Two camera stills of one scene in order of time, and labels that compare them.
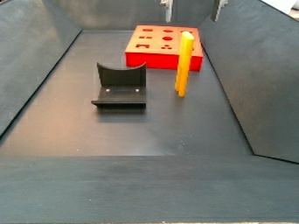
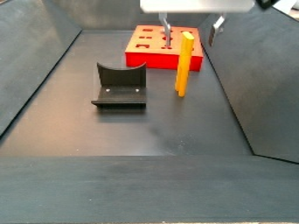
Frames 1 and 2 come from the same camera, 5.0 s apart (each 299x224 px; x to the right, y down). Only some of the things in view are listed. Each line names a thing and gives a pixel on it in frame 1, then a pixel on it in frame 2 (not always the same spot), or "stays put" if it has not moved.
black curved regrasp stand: x=123 y=87 stays put
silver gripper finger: x=220 y=5 to x=211 y=33
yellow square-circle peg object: x=185 y=50 stays put
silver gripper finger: x=168 y=3 to x=167 y=27
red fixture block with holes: x=156 y=45 stays put
